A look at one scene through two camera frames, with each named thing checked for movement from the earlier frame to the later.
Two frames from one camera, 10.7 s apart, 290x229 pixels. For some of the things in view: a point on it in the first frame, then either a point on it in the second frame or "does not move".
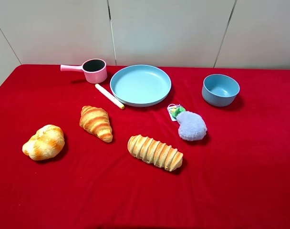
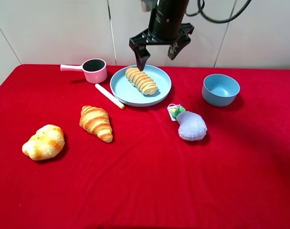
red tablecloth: (220, 152) does not move
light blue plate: (140, 85) does not move
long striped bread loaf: (167, 157) -> (141, 80)
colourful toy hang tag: (173, 109) does not move
